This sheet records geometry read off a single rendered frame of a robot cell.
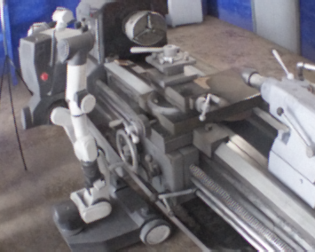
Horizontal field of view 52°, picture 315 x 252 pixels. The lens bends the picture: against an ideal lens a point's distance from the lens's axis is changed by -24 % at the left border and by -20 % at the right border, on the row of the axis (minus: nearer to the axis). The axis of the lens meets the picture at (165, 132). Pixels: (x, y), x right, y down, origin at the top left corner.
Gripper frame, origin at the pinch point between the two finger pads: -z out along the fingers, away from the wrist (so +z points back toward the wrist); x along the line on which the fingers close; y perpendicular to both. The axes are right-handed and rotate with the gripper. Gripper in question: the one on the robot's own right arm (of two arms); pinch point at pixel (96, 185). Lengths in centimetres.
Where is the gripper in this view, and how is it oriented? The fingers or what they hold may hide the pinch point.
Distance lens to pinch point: 197.0
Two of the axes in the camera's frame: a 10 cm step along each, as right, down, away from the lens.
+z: -0.8, -8.0, -5.9
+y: -7.2, -3.6, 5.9
